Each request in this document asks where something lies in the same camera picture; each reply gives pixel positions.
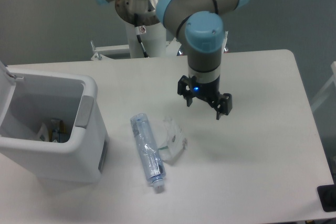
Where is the white plastic wrapper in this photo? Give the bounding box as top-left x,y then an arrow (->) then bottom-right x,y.
159,116 -> 187,163

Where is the white left frame bracket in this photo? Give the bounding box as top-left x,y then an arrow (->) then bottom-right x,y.
90,40 -> 130,61

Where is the white frame at right edge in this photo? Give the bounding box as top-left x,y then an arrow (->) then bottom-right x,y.
310,61 -> 335,113

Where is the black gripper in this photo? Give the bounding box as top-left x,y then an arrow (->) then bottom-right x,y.
177,76 -> 233,120

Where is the white trash can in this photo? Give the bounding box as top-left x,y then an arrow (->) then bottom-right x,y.
1,66 -> 109,183

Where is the crushed clear plastic bottle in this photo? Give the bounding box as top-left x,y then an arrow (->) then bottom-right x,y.
130,113 -> 166,193

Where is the colourful trash inside can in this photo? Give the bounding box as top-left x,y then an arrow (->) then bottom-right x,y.
34,119 -> 70,143

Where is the black device at table corner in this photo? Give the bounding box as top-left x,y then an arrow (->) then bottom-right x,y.
317,184 -> 335,212

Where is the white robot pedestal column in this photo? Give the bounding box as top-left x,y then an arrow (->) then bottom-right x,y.
125,23 -> 166,58

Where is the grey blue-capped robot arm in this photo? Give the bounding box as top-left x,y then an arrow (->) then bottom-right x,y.
96,0 -> 250,118

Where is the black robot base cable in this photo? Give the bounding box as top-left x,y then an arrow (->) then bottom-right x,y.
134,13 -> 150,59

